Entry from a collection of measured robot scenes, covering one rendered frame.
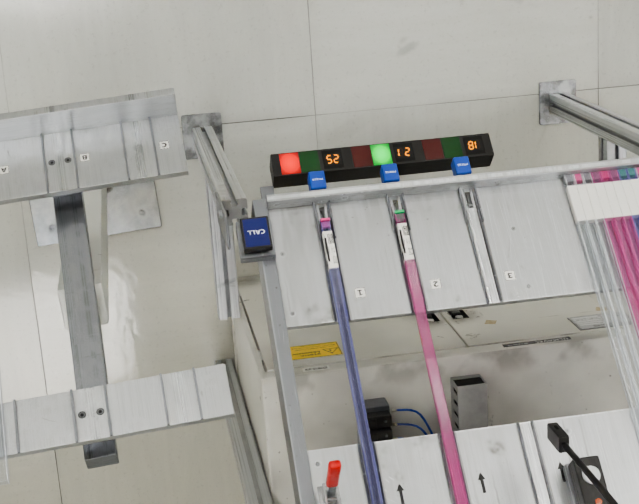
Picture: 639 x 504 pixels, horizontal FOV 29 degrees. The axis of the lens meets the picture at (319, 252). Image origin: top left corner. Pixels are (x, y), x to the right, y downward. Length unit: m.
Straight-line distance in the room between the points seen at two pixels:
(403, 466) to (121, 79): 1.12
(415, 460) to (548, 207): 0.45
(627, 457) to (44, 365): 1.33
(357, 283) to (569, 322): 0.54
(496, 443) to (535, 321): 0.53
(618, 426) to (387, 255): 0.40
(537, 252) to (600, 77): 0.91
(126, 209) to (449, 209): 0.88
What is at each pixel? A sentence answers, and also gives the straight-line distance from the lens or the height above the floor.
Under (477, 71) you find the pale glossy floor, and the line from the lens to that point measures 2.61.
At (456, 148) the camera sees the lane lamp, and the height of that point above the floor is 0.66.
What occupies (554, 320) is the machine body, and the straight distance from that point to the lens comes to 2.21.
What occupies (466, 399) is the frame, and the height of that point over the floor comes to 0.66.
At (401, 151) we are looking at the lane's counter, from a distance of 1.91.
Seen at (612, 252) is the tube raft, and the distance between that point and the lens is 1.87.
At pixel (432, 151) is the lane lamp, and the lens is 1.92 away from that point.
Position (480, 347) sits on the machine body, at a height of 0.60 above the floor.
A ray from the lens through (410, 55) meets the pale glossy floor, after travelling 2.57.
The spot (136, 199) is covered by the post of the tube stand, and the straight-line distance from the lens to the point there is 2.54.
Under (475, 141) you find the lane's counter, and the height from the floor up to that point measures 0.65.
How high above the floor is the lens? 2.48
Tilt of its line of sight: 72 degrees down
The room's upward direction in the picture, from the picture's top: 149 degrees clockwise
